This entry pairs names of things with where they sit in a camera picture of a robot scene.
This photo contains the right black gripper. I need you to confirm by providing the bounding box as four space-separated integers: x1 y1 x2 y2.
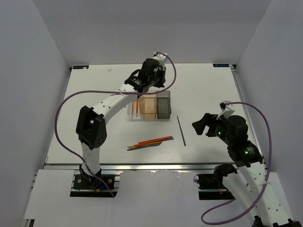
191 113 233 146

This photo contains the red-orange fork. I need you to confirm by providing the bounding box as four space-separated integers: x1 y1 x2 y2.
136 99 140 118

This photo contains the red-orange knife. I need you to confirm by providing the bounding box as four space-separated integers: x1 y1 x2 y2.
134 141 162 148

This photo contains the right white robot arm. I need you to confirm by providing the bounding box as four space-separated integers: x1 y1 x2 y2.
192 113 301 227

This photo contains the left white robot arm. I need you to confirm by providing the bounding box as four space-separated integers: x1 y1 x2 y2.
76 54 167 189

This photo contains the amber plastic container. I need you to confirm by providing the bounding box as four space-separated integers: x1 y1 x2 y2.
142 94 157 120

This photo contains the smoky grey plastic container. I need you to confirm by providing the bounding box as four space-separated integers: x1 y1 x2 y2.
157 90 171 119

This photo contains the clear plastic container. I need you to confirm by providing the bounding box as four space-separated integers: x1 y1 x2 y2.
127 97 143 121

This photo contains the blue knife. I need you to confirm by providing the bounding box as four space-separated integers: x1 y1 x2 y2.
127 143 162 151

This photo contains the right blue table sticker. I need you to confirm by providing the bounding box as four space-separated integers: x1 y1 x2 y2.
213 63 230 68

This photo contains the blue table sticker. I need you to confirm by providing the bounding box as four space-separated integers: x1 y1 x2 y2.
72 65 89 70
213 63 230 68

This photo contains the yellow-orange knife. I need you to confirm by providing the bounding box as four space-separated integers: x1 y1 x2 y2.
127 145 147 150

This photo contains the left blue table sticker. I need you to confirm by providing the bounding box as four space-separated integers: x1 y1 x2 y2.
72 65 89 70

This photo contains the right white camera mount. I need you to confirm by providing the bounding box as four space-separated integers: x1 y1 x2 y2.
216 101 235 120

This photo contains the aluminium table rail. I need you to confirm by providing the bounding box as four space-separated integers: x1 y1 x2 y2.
44 163 222 171

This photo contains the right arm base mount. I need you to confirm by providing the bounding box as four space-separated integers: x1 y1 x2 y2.
193 164 237 201

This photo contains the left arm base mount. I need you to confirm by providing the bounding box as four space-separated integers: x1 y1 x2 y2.
70 173 119 198

